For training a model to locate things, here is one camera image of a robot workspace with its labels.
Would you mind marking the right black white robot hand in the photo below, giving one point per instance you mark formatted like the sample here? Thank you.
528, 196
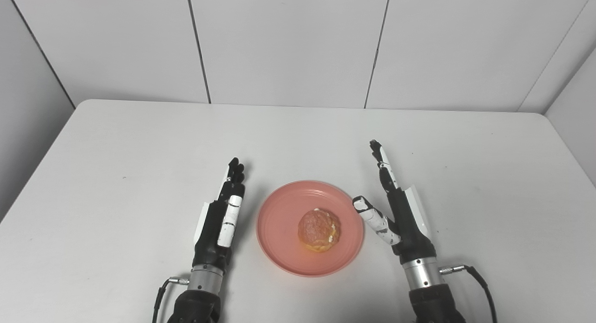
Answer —
402, 220

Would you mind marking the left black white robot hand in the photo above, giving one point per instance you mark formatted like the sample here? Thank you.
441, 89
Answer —
219, 225

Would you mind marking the pink round plate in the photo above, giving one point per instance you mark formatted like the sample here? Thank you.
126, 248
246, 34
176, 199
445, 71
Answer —
284, 239

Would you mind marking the cream puff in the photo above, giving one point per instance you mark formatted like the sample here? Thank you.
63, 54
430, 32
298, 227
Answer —
319, 230

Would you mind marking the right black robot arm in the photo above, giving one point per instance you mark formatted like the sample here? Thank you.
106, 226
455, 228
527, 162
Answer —
430, 290

